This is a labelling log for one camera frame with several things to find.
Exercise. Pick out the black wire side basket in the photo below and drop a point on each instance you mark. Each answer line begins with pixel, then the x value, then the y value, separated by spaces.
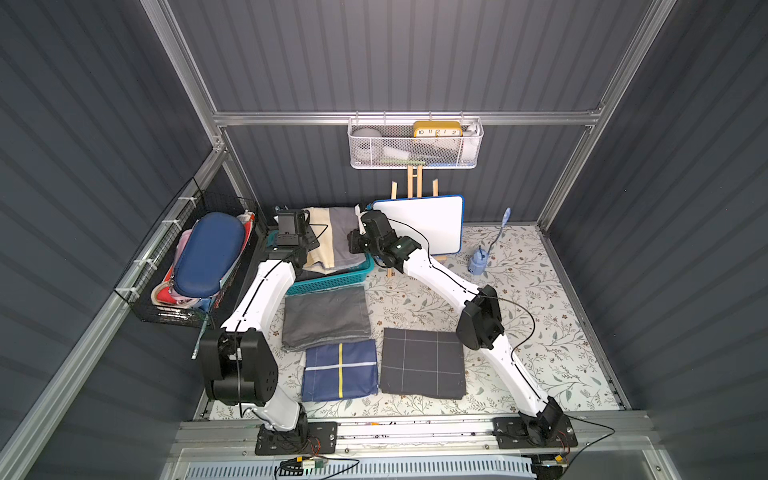
pixel 149 293

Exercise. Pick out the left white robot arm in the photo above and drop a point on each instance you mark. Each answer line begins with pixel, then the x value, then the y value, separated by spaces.
pixel 238 366

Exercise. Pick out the white tape roll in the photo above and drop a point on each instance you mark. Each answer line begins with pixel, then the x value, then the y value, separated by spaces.
pixel 366 144

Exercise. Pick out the beige grey pillowcase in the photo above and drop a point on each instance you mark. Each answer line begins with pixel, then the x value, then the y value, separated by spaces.
pixel 332 227

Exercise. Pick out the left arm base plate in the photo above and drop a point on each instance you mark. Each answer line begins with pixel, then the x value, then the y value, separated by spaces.
pixel 310 439

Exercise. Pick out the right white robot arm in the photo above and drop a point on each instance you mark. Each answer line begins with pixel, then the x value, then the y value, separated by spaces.
pixel 479 326

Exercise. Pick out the white wire wall basket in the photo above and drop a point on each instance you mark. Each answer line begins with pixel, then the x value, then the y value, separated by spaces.
pixel 401 149

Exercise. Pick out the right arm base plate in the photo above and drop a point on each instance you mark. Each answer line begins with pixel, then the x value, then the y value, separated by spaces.
pixel 512 432

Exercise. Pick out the yellow clock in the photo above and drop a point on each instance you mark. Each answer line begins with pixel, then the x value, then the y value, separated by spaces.
pixel 437 129

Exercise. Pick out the navy yellow-stripe folded pillowcase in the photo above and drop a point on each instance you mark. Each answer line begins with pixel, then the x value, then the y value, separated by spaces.
pixel 342 371

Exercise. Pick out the blue desk lamp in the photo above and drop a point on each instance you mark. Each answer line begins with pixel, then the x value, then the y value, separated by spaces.
pixel 479 260

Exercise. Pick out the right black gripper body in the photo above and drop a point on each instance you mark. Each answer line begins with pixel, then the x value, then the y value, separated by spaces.
pixel 358 241

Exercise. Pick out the dark grey checked pillowcase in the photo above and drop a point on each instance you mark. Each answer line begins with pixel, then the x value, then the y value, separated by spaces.
pixel 307 275
pixel 425 363

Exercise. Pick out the teal plastic basket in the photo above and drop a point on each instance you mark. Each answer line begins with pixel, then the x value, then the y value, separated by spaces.
pixel 336 279

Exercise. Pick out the plain grey folded pillowcase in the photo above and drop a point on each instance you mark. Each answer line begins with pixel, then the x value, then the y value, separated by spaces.
pixel 324 318

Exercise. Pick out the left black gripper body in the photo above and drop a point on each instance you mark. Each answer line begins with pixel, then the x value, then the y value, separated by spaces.
pixel 309 241

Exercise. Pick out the white board blue frame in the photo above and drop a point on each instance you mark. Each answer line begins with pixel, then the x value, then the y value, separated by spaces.
pixel 436 219

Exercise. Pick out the blue padded case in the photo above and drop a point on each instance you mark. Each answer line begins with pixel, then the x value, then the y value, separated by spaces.
pixel 213 247

